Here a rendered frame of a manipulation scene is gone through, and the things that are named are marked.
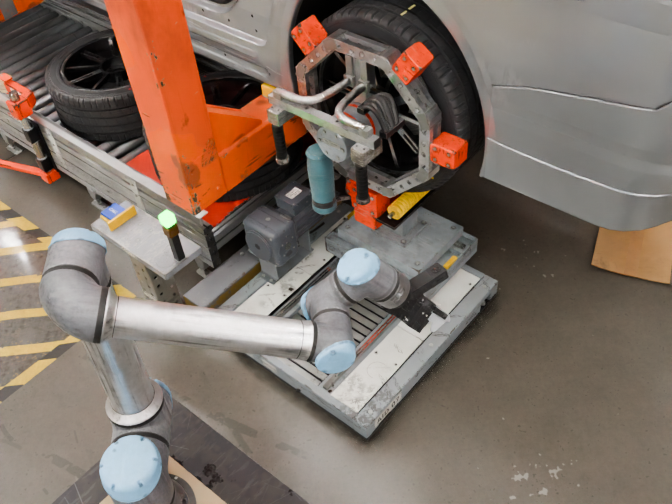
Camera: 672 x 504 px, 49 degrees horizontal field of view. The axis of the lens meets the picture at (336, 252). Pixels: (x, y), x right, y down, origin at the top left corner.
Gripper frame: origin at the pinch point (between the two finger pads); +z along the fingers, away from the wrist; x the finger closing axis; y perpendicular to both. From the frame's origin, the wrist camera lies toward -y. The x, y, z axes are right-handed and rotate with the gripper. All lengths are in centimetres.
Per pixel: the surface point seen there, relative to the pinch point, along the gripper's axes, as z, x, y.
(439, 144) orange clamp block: 1, -43, -39
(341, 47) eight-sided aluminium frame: -29, -71, -45
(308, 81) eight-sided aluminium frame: -20, -92, -33
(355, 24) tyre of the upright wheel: -28, -74, -54
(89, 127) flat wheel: -30, -210, 33
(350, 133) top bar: -22, -51, -25
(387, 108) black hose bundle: -19, -48, -37
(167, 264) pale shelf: -19, -98, 45
